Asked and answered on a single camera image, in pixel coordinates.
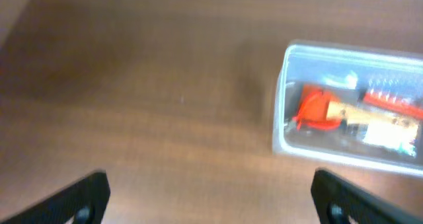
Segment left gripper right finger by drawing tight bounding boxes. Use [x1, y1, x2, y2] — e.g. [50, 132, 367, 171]
[311, 169, 422, 224]

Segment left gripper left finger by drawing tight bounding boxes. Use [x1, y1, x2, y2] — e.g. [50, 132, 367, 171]
[1, 170, 111, 224]

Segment clear case of coloured bits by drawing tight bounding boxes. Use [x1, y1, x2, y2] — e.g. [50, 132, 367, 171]
[342, 122, 420, 157]

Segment red handled pliers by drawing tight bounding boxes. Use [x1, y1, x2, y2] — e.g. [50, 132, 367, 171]
[291, 85, 342, 131]

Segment clear plastic storage container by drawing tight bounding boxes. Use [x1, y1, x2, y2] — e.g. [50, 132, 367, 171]
[272, 41, 422, 176]

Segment orange scraper with wooden handle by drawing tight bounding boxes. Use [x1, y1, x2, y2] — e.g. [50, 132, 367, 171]
[303, 84, 420, 125]

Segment orange rail of sockets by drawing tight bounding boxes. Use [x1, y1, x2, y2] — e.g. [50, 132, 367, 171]
[362, 89, 422, 120]

